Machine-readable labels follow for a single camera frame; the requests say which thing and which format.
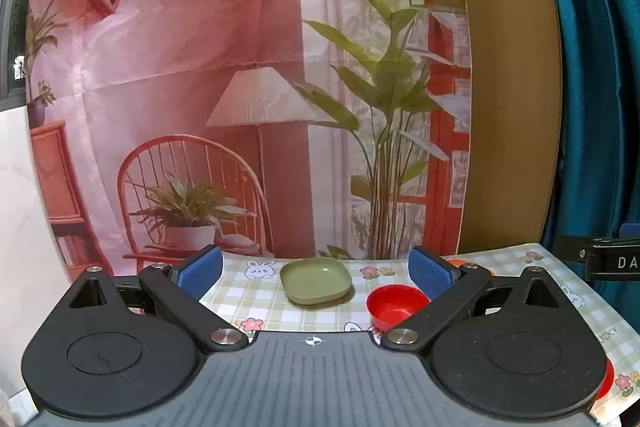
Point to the dark window frame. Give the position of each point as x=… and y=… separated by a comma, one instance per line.
x=15, y=7

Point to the orange bowl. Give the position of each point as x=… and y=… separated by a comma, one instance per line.
x=456, y=262

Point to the red bowl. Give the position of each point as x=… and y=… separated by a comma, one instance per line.
x=392, y=304

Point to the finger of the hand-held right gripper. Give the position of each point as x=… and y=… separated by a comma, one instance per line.
x=595, y=263

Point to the green square plate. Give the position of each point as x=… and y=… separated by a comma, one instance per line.
x=312, y=279

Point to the printed wall cloth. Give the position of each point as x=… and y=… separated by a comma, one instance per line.
x=200, y=32

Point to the red plate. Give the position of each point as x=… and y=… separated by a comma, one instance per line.
x=607, y=379

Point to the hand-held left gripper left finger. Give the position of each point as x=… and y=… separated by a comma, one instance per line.
x=200, y=269

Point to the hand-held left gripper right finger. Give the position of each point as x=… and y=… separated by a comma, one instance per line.
x=427, y=274

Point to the checked tablecloth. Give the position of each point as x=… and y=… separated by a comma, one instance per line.
x=270, y=302

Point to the teal curtain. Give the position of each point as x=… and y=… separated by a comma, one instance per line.
x=600, y=57

